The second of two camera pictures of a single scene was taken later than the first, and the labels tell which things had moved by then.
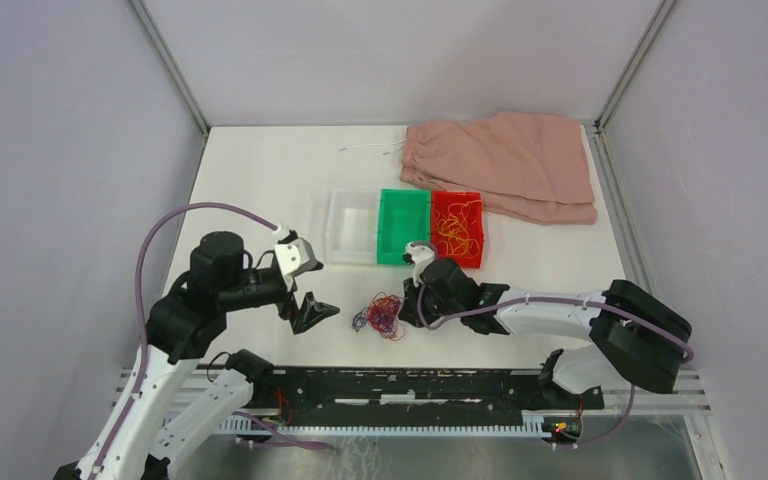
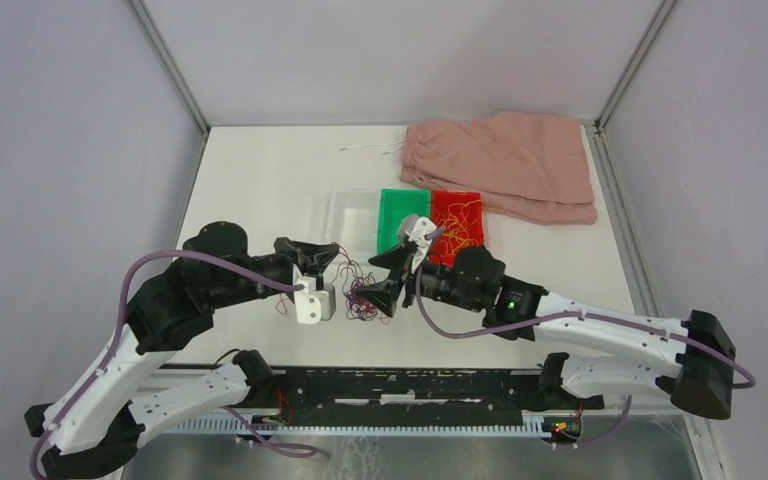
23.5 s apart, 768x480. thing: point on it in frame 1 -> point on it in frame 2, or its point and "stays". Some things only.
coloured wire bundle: (382, 315) -> (352, 276)
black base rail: (416, 395) stays
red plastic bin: (457, 229) stays
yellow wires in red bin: (454, 226) stays
